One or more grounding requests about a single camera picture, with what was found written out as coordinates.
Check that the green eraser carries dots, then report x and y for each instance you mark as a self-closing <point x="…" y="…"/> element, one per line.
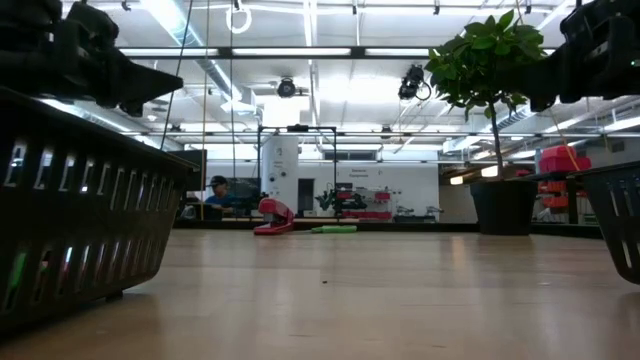
<point x="19" y="270"/>

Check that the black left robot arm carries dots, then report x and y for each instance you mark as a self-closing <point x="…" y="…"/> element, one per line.
<point x="25" y="45"/>

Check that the red storage bins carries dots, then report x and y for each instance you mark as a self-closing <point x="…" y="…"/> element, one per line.
<point x="562" y="162"/>

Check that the black monitor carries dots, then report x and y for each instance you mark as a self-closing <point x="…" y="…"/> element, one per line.
<point x="192" y="170"/>

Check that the black slotted plastic bin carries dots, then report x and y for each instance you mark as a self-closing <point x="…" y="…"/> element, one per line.
<point x="620" y="169"/>
<point x="100" y="222"/>

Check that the green plant in black pot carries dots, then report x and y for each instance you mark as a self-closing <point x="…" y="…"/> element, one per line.
<point x="502" y="207"/>

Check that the person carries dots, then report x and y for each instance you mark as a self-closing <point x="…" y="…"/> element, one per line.
<point x="220" y="200"/>

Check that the round black ceiling fixture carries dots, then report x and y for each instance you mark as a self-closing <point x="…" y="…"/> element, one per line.
<point x="286" y="88"/>

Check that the long ceiling light bar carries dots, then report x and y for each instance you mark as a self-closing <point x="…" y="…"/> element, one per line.
<point x="290" y="51"/>

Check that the white cylindrical machine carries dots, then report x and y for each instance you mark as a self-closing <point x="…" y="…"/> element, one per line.
<point x="280" y="170"/>

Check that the red stapler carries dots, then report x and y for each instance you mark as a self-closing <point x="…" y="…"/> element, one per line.
<point x="272" y="210"/>

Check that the red shelf items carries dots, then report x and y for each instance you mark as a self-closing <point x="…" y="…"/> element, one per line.
<point x="382" y="196"/>

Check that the small green background plant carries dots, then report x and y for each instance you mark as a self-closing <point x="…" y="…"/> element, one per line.
<point x="325" y="200"/>

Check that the black hanging camera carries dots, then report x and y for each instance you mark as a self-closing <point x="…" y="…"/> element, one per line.
<point x="411" y="82"/>

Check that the black aluminium table frame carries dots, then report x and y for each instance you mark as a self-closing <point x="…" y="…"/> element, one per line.
<point x="410" y="226"/>

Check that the black metal rack frame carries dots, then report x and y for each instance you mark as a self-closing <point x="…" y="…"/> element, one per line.
<point x="320" y="129"/>

